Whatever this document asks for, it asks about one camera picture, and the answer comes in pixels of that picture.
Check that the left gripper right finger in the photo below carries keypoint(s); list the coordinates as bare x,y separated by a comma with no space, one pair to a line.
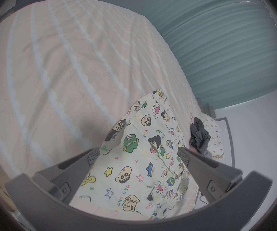
213,177

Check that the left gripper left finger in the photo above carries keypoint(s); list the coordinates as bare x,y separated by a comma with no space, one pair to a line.
63,177

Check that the white printed pyjama top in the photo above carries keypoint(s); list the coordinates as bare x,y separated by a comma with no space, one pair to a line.
133,172

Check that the bed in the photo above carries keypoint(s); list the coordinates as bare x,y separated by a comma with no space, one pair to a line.
68,68

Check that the grey garment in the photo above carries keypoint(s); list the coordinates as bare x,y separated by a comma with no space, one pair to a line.
207,154

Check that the white printed pillow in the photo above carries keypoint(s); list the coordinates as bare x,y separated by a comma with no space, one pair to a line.
214,133

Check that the black garment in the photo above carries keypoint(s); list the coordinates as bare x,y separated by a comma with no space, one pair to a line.
198,136

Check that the grey bedside table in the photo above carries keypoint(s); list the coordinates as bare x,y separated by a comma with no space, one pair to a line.
209,109

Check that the blue-green curtain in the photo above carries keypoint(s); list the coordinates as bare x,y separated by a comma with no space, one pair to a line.
213,44

